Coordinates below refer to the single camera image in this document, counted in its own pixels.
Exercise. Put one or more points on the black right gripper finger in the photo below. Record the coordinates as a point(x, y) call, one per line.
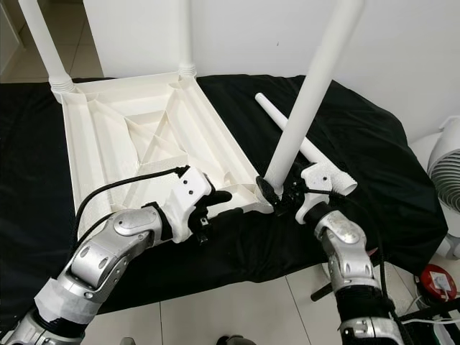
point(267, 192)

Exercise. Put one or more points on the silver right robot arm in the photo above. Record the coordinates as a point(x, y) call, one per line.
point(348, 251)

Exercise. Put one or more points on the red round device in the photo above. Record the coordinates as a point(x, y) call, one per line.
point(438, 284)

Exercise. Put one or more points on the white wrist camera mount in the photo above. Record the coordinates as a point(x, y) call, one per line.
point(187, 188)
point(318, 180)

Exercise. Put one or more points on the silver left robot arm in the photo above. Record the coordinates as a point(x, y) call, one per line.
point(108, 259)

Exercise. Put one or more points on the grey robot left foot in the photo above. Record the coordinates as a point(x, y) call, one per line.
point(127, 341)

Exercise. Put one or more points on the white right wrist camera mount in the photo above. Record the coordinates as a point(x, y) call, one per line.
point(318, 180)

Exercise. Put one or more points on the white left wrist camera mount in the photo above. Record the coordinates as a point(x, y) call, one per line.
point(187, 188)

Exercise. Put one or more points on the black table cloth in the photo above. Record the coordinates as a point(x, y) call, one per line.
point(388, 144)

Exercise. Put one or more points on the white plastic ribbed table top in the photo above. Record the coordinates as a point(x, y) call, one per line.
point(115, 136)

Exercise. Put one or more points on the dark robot right foot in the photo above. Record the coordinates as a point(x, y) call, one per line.
point(233, 341)

